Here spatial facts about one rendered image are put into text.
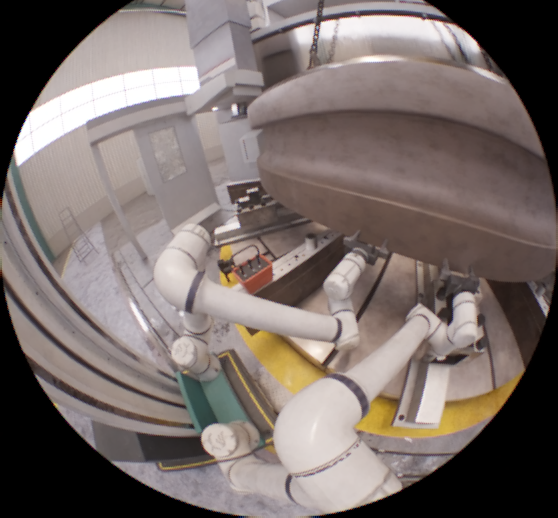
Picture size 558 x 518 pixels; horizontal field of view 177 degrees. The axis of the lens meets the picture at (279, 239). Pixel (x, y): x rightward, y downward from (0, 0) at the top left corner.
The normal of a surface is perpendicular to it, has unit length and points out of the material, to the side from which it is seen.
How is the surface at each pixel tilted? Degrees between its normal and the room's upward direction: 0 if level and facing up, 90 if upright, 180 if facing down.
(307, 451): 13
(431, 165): 90
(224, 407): 0
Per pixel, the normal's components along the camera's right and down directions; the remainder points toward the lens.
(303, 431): -0.29, -0.89
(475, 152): -0.56, 0.54
